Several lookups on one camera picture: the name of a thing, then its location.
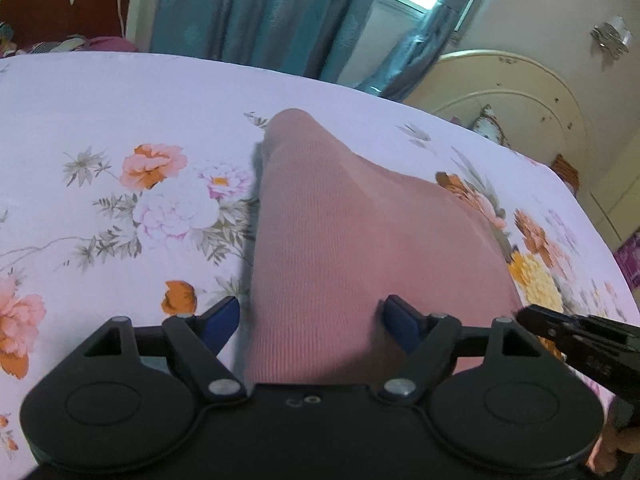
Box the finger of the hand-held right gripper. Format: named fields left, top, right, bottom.
left=515, top=304, right=640, bottom=394

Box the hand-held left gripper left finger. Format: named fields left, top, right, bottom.
left=82, top=296, right=249, bottom=404

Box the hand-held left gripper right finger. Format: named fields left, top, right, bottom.
left=381, top=296, right=557, bottom=404

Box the pink knit garment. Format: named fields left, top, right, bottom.
left=241, top=107, right=523, bottom=392

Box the person's right hand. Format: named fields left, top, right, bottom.
left=590, top=422, right=640, bottom=477

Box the purple cloth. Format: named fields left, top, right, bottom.
left=612, top=232, right=640, bottom=292

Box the orange cloth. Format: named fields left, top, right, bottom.
left=551, top=154, right=581, bottom=192

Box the white floral bed sheet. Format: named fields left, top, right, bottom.
left=0, top=52, right=640, bottom=480

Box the magenta folded cloth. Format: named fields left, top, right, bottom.
left=86, top=35, right=140, bottom=54

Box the blue curtain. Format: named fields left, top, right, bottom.
left=150, top=0, right=478, bottom=102

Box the red headboard with white trim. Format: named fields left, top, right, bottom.
left=0, top=0, right=152, bottom=55

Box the silver wall lamp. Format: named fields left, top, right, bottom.
left=590, top=15, right=632, bottom=57

